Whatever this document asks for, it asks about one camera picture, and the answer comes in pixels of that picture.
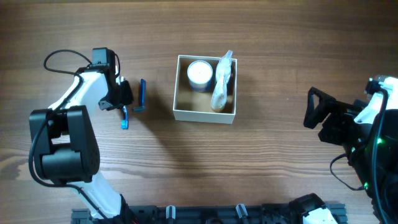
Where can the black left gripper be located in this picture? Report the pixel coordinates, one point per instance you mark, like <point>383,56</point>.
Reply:
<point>127,98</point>

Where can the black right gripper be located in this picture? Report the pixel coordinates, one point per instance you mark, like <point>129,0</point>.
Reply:
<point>342,113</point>

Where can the cotton swab tub blue label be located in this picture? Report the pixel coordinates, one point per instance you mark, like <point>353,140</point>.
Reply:
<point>200,74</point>

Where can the clear foamy liquid bottle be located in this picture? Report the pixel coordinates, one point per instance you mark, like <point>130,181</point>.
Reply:
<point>223,69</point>

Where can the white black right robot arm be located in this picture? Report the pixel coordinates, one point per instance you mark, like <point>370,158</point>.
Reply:
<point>375,159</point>

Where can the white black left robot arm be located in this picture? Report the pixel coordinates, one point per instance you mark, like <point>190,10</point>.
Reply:
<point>64,152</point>

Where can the blue disposable razor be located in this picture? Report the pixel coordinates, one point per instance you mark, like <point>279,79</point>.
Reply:
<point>142,96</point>

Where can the blue white toothbrush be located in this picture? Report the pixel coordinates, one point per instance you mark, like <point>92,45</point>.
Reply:
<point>125,122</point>

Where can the white open cardboard box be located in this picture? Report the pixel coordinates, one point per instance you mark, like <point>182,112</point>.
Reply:
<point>190,105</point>

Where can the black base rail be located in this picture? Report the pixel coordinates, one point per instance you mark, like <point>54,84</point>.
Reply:
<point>265,213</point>

